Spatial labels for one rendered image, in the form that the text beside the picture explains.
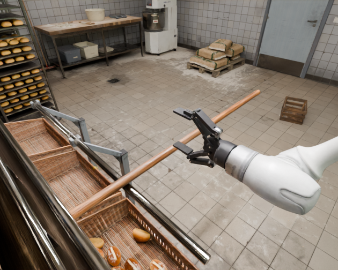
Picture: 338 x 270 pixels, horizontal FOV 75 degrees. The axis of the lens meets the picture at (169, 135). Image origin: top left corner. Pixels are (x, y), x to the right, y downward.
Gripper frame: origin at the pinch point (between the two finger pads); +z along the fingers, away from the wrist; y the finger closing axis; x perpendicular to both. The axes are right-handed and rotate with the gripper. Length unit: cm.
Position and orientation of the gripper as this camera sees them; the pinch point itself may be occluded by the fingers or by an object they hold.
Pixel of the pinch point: (178, 128)
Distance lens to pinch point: 72.2
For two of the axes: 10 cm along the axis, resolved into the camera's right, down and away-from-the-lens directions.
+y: 0.0, 8.0, 5.9
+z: -7.1, -4.2, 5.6
